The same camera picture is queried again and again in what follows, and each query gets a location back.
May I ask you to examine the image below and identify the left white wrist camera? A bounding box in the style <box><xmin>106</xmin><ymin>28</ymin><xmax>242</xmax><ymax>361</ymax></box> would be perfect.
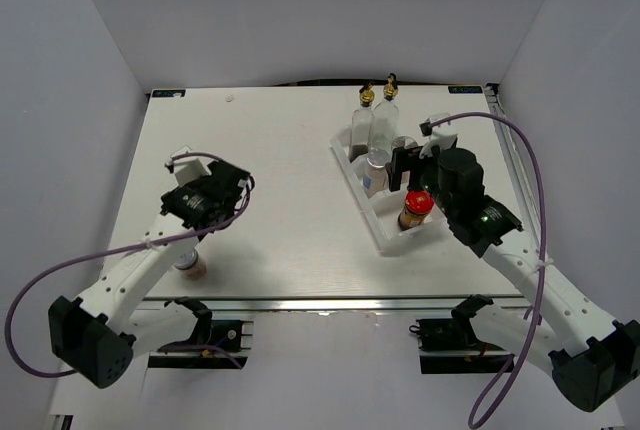
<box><xmin>165</xmin><ymin>146</ymin><xmax>208</xmax><ymax>186</ymax></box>

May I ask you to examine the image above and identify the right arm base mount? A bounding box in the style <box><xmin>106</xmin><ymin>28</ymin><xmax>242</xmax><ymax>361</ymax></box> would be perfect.
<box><xmin>409</xmin><ymin>295</ymin><xmax>514</xmax><ymax>375</ymax></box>

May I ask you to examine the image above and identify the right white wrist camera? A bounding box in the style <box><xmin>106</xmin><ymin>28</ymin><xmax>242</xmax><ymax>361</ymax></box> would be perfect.
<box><xmin>419</xmin><ymin>113</ymin><xmax>458</xmax><ymax>159</ymax></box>

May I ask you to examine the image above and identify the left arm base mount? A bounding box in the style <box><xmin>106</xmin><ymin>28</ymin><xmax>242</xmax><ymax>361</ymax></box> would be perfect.
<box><xmin>148</xmin><ymin>297</ymin><xmax>253</xmax><ymax>370</ymax></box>

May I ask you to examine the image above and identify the purple cable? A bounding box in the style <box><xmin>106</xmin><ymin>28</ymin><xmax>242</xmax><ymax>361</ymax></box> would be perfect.
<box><xmin>4</xmin><ymin>151</ymin><xmax>255</xmax><ymax>379</ymax></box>
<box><xmin>424</xmin><ymin>111</ymin><xmax>546</xmax><ymax>429</ymax></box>

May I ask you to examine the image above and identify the small jar labelled lid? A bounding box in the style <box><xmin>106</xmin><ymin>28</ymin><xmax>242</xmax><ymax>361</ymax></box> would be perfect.
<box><xmin>173</xmin><ymin>249</ymin><xmax>207</xmax><ymax>280</ymax></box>

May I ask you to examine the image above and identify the clear glass cruet bottle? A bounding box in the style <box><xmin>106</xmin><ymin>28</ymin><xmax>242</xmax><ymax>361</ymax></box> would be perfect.
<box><xmin>369</xmin><ymin>73</ymin><xmax>399</xmax><ymax>151</ymax></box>

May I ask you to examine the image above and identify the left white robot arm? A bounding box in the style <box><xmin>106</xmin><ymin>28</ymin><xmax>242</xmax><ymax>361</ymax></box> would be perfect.
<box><xmin>48</xmin><ymin>161</ymin><xmax>255</xmax><ymax>389</ymax></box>

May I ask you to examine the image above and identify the glass cruet dark powder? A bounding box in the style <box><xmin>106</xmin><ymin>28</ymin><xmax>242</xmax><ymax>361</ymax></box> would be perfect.
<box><xmin>349</xmin><ymin>82</ymin><xmax>375</xmax><ymax>162</ymax></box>

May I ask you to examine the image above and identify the white plastic organizer tray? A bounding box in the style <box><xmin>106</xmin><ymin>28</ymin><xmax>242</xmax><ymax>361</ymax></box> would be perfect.
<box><xmin>330</xmin><ymin>125</ymin><xmax>444</xmax><ymax>255</ymax></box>

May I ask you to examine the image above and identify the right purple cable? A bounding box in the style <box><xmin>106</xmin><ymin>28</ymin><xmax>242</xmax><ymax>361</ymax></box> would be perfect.
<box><xmin>424</xmin><ymin>111</ymin><xmax>546</xmax><ymax>429</ymax></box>

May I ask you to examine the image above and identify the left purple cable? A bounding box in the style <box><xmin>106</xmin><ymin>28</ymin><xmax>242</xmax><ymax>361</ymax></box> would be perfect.
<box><xmin>4</xmin><ymin>151</ymin><xmax>255</xmax><ymax>379</ymax></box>

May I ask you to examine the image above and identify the silver lid white canister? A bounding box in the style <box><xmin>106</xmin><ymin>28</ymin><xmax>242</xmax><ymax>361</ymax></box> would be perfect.
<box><xmin>392</xmin><ymin>136</ymin><xmax>417</xmax><ymax>149</ymax></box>

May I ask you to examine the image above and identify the red lid sauce jar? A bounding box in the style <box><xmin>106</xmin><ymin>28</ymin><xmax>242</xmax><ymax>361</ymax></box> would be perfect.
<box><xmin>397</xmin><ymin>190</ymin><xmax>435</xmax><ymax>231</ymax></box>

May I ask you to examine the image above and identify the silver shaker blue label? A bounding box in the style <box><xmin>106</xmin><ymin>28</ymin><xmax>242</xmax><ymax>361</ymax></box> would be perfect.
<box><xmin>363</xmin><ymin>148</ymin><xmax>391</xmax><ymax>198</ymax></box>

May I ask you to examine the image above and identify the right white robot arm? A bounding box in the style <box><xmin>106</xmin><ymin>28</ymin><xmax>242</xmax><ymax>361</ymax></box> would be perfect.
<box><xmin>387</xmin><ymin>147</ymin><xmax>639</xmax><ymax>412</ymax></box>

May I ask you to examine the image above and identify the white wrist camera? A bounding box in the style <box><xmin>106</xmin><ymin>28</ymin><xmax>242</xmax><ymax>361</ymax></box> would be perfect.
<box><xmin>165</xmin><ymin>146</ymin><xmax>208</xmax><ymax>186</ymax></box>
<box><xmin>419</xmin><ymin>113</ymin><xmax>458</xmax><ymax>159</ymax></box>

